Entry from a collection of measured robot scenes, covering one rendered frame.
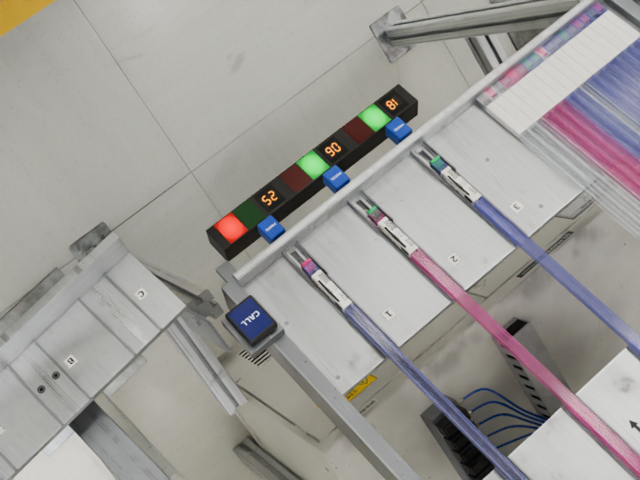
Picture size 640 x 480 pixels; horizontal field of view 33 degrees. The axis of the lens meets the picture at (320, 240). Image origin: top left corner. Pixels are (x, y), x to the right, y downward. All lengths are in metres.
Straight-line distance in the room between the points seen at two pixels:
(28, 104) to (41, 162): 0.11
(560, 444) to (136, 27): 1.15
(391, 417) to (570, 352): 0.32
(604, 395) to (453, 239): 0.26
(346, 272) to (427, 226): 0.12
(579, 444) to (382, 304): 0.28
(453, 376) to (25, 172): 0.86
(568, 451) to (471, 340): 0.40
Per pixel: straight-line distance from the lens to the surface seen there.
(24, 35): 1.98
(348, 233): 1.35
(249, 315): 1.26
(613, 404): 1.28
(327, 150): 1.43
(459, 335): 1.60
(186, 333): 1.75
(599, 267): 1.73
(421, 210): 1.37
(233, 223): 1.38
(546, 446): 1.25
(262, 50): 2.10
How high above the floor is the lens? 1.96
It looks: 65 degrees down
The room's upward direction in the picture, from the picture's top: 105 degrees clockwise
